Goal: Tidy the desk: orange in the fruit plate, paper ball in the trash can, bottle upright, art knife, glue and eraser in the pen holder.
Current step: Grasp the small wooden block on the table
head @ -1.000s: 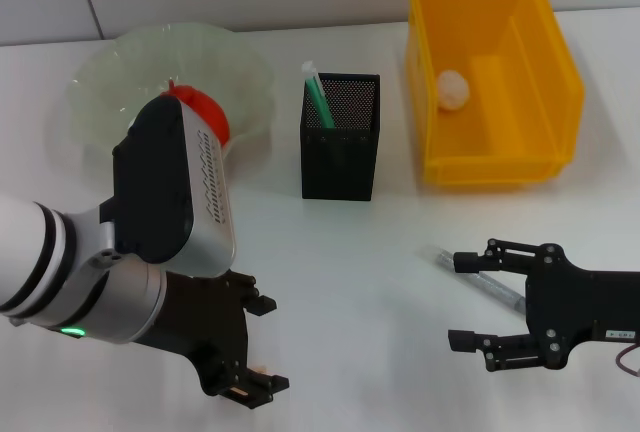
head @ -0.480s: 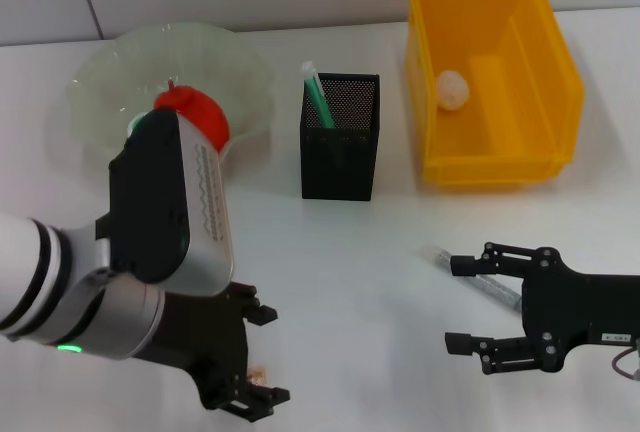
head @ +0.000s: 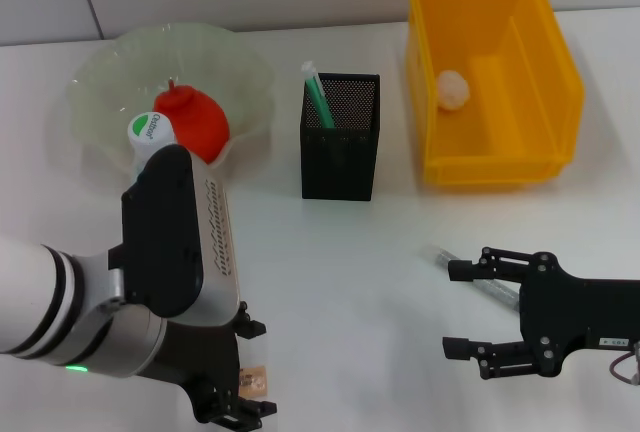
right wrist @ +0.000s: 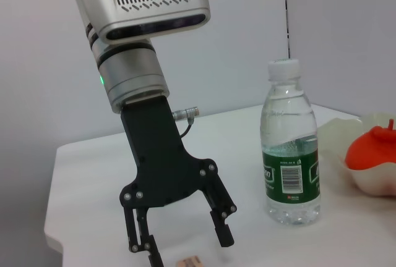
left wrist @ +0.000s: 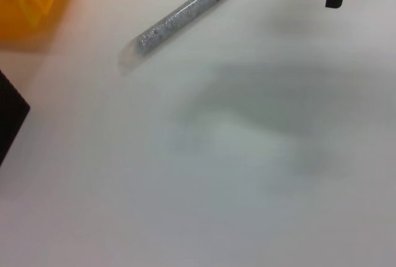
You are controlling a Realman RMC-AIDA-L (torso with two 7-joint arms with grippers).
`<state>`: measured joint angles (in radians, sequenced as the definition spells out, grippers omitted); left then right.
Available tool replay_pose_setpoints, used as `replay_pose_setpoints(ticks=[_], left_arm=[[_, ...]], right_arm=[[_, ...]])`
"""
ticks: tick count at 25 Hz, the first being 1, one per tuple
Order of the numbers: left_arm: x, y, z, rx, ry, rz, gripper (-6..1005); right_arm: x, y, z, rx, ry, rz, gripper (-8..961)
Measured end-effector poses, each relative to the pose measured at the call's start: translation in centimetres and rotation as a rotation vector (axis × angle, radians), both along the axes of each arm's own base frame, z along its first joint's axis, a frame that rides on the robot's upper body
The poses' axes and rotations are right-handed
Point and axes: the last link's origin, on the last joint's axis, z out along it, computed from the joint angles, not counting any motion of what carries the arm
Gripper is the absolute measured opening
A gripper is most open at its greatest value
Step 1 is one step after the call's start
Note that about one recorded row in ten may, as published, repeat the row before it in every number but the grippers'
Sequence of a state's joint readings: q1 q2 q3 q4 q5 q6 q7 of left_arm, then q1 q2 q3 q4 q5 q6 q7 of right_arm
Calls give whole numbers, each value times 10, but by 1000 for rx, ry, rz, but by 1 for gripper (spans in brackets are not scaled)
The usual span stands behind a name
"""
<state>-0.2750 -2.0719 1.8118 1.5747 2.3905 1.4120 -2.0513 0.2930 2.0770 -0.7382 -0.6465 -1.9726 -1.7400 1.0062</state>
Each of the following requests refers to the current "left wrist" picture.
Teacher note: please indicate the grey marker pen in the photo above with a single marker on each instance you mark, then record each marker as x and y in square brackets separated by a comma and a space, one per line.
[179, 13]

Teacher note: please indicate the black mesh pen holder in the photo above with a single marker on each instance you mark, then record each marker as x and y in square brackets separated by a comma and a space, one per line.
[9, 109]

